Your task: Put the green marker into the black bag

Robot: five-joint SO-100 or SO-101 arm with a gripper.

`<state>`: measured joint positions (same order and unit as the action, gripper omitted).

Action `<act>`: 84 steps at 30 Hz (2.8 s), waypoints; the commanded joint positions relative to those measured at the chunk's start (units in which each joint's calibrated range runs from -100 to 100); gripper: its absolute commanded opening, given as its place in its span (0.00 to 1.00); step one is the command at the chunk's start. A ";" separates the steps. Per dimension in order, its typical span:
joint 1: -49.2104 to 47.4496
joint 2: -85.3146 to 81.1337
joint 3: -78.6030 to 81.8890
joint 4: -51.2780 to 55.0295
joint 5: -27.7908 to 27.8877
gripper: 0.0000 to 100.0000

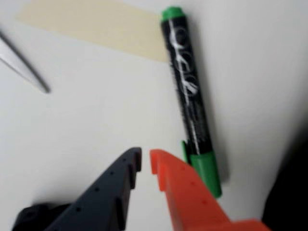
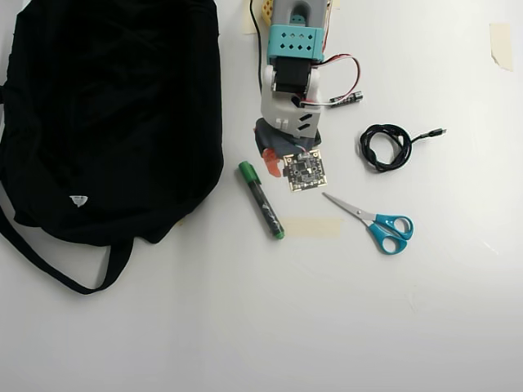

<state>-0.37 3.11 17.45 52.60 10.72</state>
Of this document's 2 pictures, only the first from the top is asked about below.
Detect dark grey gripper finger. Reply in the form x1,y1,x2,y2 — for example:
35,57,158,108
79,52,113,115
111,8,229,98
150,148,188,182
44,147,143,231

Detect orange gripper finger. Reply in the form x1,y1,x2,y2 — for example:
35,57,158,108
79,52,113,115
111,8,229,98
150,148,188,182
149,148,272,231

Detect green black marker pen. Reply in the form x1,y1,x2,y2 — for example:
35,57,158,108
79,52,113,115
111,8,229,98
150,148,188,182
160,6,222,199

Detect beige masking tape strip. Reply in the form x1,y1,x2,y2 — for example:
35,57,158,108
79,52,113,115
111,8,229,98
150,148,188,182
15,0,169,63

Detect blue handled scissors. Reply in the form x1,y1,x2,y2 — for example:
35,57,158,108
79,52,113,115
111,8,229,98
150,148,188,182
0,30,51,94

